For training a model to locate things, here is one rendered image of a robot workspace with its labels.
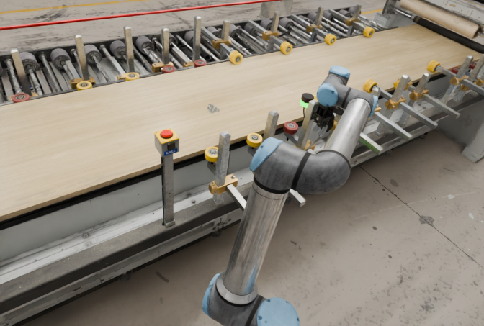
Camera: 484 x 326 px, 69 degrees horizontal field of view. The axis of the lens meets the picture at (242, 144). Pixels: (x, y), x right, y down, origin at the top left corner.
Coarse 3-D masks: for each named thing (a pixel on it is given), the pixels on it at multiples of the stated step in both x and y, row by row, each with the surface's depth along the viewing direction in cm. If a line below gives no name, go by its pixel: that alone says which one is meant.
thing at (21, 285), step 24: (480, 96) 297; (408, 120) 251; (432, 120) 266; (360, 144) 223; (240, 192) 180; (192, 216) 165; (216, 216) 173; (120, 240) 151; (144, 240) 152; (48, 264) 139; (72, 264) 140; (96, 264) 143; (0, 288) 130; (24, 288) 131; (48, 288) 136; (0, 312) 129
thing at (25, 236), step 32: (192, 160) 175; (352, 160) 289; (96, 192) 152; (128, 192) 163; (160, 192) 176; (0, 224) 135; (32, 224) 143; (64, 224) 153; (96, 224) 164; (0, 256) 144; (160, 256) 217; (96, 288) 200; (0, 320) 168
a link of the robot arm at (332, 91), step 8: (328, 80) 144; (336, 80) 144; (320, 88) 141; (328, 88) 138; (336, 88) 140; (344, 88) 140; (320, 96) 142; (328, 96) 140; (336, 96) 139; (344, 96) 139; (328, 104) 142; (336, 104) 142
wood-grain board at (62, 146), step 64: (256, 64) 245; (320, 64) 257; (384, 64) 271; (448, 64) 286; (0, 128) 165; (64, 128) 171; (128, 128) 176; (192, 128) 183; (256, 128) 189; (0, 192) 138; (64, 192) 142
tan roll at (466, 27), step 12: (408, 0) 348; (420, 0) 344; (420, 12) 341; (432, 12) 332; (444, 12) 325; (444, 24) 326; (456, 24) 317; (468, 24) 310; (468, 36) 313; (480, 36) 308
